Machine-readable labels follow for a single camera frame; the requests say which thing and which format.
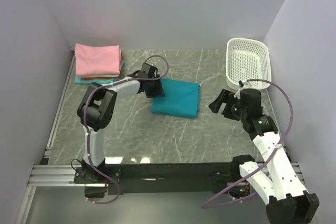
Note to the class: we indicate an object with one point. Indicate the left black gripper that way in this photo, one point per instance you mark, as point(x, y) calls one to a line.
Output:
point(158, 91)

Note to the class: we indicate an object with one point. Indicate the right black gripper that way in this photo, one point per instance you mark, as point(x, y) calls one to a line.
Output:
point(225, 96)

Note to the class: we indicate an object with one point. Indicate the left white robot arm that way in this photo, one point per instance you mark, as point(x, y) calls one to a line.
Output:
point(97, 106)

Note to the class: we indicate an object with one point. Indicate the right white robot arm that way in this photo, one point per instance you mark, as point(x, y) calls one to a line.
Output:
point(275, 181)

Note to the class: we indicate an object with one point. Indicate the white perforated plastic basket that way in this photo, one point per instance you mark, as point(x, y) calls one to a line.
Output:
point(247, 59)

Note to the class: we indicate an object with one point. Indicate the pink folded t-shirt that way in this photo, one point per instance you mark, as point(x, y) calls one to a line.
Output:
point(88, 53)

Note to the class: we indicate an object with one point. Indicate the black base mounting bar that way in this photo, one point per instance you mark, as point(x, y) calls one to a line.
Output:
point(155, 178)

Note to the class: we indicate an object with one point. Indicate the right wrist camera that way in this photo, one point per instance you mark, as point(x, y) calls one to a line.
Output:
point(244, 84)

